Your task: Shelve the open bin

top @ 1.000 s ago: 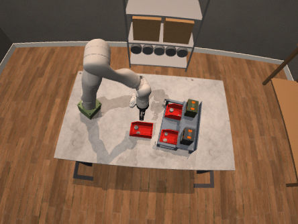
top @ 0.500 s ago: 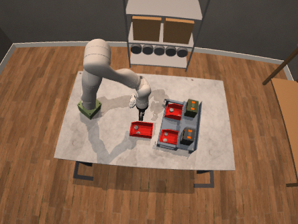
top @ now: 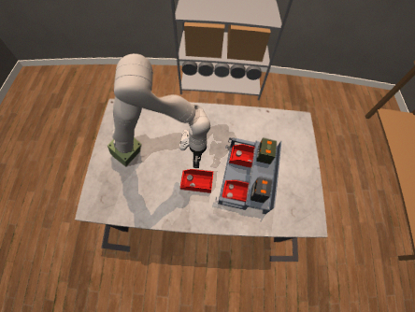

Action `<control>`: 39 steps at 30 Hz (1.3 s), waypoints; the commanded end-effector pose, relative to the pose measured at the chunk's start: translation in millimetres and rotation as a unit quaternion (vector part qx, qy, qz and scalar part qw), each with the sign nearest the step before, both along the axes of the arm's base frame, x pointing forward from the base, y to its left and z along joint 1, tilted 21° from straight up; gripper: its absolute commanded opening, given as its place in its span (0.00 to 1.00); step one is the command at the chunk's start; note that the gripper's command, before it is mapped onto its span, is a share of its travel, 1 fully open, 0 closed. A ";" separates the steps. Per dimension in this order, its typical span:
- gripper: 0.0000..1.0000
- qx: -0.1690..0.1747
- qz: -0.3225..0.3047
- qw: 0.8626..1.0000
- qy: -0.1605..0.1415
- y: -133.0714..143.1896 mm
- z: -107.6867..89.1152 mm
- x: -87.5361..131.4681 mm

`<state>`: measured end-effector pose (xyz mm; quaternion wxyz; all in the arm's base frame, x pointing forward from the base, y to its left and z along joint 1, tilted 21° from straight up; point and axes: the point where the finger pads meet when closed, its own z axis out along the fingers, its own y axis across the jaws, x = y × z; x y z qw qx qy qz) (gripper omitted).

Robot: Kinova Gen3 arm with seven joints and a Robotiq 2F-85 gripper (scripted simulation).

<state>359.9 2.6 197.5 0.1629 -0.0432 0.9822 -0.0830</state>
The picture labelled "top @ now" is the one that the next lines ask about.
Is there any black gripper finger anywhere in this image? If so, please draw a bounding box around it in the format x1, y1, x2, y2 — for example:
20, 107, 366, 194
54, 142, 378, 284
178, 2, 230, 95
193, 153, 202, 168

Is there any black tool case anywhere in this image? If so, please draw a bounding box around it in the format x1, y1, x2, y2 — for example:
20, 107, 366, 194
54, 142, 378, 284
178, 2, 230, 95
250, 177, 272, 203

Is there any olive green tool case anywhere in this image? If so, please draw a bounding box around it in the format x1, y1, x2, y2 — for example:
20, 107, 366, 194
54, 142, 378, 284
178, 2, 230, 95
256, 138, 277, 164

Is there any grey metal shelf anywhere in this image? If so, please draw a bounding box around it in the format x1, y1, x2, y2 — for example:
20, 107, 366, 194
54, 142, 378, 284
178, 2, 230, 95
215, 137, 281, 214

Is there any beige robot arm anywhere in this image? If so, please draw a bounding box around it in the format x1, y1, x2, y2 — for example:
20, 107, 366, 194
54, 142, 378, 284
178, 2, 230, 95
112, 54, 210, 153

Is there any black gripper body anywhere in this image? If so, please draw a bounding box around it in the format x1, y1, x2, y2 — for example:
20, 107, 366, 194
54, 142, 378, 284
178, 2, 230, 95
190, 147, 207, 158

